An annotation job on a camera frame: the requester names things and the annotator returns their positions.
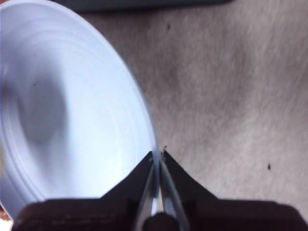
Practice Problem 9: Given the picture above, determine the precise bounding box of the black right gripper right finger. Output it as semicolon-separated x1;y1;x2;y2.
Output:
160;151;308;231

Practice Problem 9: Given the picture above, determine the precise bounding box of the blue round plate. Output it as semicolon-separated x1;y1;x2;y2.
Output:
0;0;160;221

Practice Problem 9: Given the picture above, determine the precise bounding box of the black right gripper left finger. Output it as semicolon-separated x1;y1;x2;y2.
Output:
11;151;154;231

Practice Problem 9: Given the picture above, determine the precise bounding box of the black flat tray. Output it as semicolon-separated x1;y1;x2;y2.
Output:
72;0;235;13

